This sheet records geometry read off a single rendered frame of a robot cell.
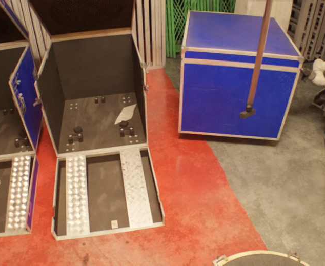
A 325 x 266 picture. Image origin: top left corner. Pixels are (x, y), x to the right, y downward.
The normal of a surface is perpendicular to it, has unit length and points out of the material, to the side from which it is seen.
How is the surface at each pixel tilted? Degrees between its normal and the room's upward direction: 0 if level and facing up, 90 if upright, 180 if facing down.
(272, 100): 90
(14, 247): 0
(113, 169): 2
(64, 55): 90
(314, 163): 0
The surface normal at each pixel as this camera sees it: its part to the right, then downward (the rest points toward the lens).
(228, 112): -0.12, 0.63
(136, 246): 0.00, -0.77
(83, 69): 0.19, 0.62
